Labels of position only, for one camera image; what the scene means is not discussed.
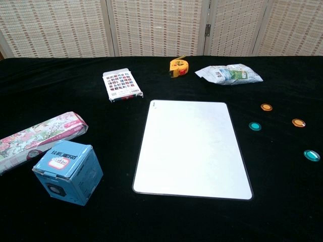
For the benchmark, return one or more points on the teal disc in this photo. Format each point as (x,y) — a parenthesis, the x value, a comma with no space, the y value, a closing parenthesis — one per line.
(255,126)
(312,155)

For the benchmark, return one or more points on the orange disc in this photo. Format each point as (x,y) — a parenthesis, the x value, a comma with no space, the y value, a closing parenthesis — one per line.
(266,107)
(298,122)

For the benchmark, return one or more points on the white rectangular board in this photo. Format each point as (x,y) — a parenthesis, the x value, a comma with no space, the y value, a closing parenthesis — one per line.
(191,151)

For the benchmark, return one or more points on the white box with stamp pictures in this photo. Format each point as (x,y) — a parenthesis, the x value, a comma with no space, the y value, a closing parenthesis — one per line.
(122,84)

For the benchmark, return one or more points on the yellow tape measure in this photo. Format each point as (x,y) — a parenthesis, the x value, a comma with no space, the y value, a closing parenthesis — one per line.
(179,67)

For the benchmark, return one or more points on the white green snack bag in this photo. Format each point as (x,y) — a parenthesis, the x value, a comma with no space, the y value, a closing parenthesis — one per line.
(228,74)

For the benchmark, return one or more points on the woven bamboo folding screen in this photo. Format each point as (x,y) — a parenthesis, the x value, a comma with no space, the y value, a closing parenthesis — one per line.
(156,25)

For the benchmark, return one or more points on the blue cube speaker box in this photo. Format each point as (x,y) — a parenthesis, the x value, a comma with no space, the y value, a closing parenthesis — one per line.
(68,171)

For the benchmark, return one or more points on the long floral pink box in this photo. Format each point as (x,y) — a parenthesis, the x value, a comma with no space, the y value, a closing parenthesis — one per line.
(38,138)

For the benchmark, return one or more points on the black velvet tablecloth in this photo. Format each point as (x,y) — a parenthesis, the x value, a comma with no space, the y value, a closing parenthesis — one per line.
(75,221)

